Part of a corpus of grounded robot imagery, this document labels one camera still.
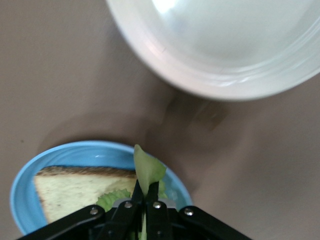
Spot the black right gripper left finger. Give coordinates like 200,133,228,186
17,179,145,240

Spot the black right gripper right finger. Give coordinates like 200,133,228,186
145,181,253,240

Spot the green lettuce leaf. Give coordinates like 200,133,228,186
96,143,168,240

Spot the blue round plate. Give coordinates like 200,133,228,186
9,140,193,237

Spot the beige round plate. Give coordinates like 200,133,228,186
104,0,320,102

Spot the white bread slice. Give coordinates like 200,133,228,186
33,166,138,225

